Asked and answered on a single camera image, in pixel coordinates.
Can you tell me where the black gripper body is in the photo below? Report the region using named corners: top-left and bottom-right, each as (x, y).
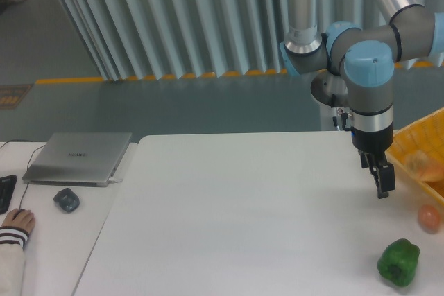
top-left (352, 128), bottom-right (393, 153)

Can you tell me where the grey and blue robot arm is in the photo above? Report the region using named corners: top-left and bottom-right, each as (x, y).
top-left (280, 0), bottom-right (443, 198)

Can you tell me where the green bell pepper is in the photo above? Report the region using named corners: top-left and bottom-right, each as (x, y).
top-left (377, 238), bottom-right (420, 287)

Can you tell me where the person's hand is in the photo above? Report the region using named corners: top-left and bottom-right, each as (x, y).
top-left (1, 209), bottom-right (36, 236)

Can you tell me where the orange bread in basket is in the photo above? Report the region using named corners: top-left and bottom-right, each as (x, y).
top-left (405, 150), bottom-right (443, 182)

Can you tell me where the yellow woven basket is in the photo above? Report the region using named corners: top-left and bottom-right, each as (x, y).
top-left (386, 108), bottom-right (443, 206)

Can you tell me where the brown egg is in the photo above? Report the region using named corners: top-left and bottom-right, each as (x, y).
top-left (417, 204), bottom-right (441, 234)

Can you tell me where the white folding screen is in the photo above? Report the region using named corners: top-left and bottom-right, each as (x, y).
top-left (40, 0), bottom-right (444, 84)

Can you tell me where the silver laptop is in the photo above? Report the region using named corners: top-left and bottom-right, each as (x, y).
top-left (22, 132), bottom-right (132, 187)

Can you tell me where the black earbud case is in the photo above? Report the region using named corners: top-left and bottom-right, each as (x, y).
top-left (53, 188), bottom-right (80, 214)

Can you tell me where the black keyboard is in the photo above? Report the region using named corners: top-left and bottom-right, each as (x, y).
top-left (0, 175), bottom-right (17, 214)

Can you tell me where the yellow floor sticker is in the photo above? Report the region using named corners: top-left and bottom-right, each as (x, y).
top-left (0, 84), bottom-right (33, 110)

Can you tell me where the black mouse cable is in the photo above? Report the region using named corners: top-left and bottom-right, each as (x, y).
top-left (19, 143), bottom-right (48, 211)

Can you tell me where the black laptop cable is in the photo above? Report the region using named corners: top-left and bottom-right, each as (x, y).
top-left (0, 139), bottom-right (34, 158)

